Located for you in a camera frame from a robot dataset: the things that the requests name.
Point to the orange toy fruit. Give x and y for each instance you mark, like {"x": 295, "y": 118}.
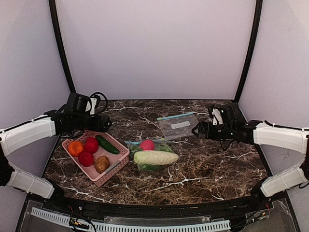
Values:
{"x": 75, "y": 148}

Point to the pink perforated plastic basket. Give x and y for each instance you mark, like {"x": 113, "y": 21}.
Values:
{"x": 98, "y": 155}

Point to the black frame post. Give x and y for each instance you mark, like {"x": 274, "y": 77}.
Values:
{"x": 250, "y": 50}
{"x": 60, "y": 45}

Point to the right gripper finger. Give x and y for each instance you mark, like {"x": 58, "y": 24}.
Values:
{"x": 196, "y": 128}
{"x": 197, "y": 134}

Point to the red toy tomato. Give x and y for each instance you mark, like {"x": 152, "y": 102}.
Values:
{"x": 147, "y": 145}

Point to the clear zip bag blue zipper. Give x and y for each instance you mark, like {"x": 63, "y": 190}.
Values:
{"x": 135, "y": 147}

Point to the brown toy potato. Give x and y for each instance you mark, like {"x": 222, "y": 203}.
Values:
{"x": 101, "y": 164}

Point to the green toy bell pepper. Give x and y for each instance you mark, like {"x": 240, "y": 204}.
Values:
{"x": 163, "y": 147}

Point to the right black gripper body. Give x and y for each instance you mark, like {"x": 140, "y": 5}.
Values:
{"x": 203, "y": 129}

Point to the red toy fruit left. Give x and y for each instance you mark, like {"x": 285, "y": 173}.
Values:
{"x": 91, "y": 145}

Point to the right black frame post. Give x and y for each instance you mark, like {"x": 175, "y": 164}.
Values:
{"x": 250, "y": 50}

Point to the white slotted cable duct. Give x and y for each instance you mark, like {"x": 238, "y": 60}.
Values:
{"x": 129, "y": 225}

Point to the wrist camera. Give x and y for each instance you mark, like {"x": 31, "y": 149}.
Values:
{"x": 93, "y": 103}
{"x": 215, "y": 113}

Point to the dark green toy cucumber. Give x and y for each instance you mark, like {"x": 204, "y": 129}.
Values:
{"x": 106, "y": 145}

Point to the left black frame post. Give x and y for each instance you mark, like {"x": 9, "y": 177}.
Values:
{"x": 60, "y": 45}

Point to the green toy leafy vegetable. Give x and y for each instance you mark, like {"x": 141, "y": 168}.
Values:
{"x": 150, "y": 168}

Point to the black front rail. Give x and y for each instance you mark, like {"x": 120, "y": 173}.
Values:
{"x": 168, "y": 202}

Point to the red toy fruit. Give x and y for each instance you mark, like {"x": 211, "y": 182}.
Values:
{"x": 86, "y": 158}
{"x": 91, "y": 145}

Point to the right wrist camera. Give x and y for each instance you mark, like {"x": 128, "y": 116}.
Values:
{"x": 215, "y": 113}

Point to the red toy fruit front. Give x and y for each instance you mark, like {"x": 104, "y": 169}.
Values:
{"x": 86, "y": 158}

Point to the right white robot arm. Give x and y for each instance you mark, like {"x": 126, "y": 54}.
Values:
{"x": 228, "y": 124}

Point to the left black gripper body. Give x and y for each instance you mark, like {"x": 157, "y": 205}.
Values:
{"x": 102, "y": 123}

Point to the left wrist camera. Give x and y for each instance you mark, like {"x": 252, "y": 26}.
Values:
{"x": 93, "y": 103}

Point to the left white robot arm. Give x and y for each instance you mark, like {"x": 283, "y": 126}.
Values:
{"x": 78, "y": 114}

